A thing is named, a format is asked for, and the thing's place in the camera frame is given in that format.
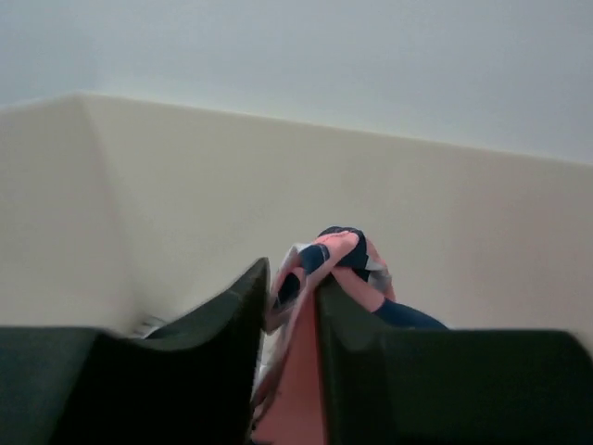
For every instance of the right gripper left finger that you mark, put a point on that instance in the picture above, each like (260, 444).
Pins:
(189, 382)

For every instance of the pink shark print shorts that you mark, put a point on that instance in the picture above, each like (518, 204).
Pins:
(288, 396)

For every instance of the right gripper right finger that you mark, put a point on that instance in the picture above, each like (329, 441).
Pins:
(387, 385)

